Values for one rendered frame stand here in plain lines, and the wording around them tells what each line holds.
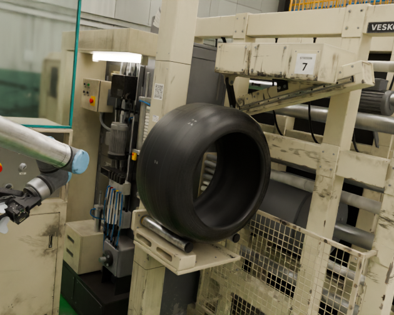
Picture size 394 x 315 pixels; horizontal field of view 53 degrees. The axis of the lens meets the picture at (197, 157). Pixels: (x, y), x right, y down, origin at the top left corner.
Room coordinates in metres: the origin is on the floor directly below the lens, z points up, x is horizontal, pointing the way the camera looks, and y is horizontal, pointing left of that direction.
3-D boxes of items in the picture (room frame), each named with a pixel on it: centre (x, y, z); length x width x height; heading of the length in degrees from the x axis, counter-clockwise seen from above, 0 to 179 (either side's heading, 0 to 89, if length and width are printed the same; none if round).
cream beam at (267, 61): (1.89, -0.32, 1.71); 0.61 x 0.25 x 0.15; 41
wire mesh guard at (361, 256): (1.83, -0.41, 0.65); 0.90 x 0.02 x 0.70; 41
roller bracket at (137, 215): (1.92, 0.11, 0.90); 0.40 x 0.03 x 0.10; 131
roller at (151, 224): (1.69, 0.09, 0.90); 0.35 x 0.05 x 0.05; 41
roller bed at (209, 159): (2.20, -0.15, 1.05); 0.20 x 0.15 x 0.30; 41
